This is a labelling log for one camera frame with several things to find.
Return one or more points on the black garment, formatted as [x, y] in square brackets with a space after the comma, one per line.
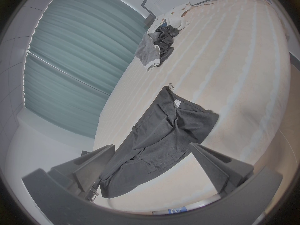
[159, 139]

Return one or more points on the bed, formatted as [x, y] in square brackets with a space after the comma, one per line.
[222, 78]

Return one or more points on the white printed pillow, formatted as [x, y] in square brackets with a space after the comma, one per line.
[173, 12]

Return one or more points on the pile of clothes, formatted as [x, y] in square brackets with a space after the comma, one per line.
[152, 50]

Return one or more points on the blue-green curtain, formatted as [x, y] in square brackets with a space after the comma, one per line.
[63, 97]
[93, 39]

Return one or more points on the grey bedside table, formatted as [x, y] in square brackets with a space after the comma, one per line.
[148, 22]

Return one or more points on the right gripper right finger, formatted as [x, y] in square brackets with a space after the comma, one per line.
[220, 167]

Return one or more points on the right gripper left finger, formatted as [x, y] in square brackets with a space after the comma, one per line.
[91, 167]

